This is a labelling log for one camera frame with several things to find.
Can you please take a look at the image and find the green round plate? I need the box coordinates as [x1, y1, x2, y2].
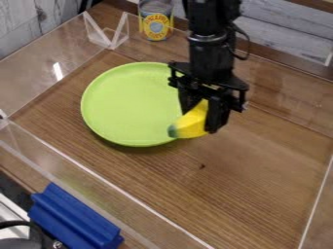
[81, 62, 182, 147]

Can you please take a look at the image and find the blue plastic clamp block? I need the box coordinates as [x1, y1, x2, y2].
[29, 183, 123, 249]

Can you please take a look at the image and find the clear acrylic enclosure wall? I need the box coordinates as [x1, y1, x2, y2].
[0, 18, 333, 249]

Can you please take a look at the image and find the yellow labelled tin can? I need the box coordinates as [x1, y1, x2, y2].
[138, 0, 174, 42]

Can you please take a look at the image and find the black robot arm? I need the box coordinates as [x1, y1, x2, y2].
[168, 0, 251, 138]

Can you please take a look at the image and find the yellow toy banana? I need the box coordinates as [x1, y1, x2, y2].
[168, 99, 209, 139]

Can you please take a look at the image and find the black cable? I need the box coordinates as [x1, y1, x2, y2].
[0, 220, 45, 249]

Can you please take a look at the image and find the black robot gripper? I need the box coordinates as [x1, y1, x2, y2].
[168, 35, 251, 133]

